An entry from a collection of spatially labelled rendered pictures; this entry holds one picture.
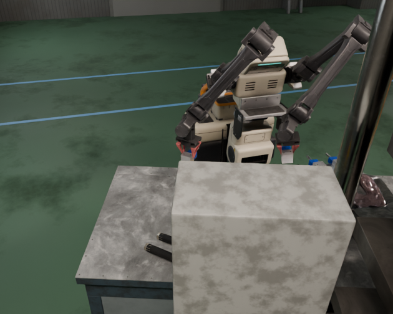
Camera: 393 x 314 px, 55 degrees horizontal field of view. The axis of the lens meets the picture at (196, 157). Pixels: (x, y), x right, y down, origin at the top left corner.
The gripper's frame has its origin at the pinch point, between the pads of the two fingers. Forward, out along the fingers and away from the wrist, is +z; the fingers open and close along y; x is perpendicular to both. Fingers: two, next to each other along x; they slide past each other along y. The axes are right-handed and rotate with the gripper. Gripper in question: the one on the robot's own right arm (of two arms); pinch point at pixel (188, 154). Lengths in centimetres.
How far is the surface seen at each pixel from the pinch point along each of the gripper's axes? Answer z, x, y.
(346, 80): 93, 399, 40
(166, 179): 14.9, -3.8, -10.0
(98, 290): 25, -64, -5
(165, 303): 30, -54, 18
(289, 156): -1.4, 17.0, 42.1
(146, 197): 15.0, -19.4, -11.5
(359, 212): 4, -1, 75
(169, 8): 77, 631, -364
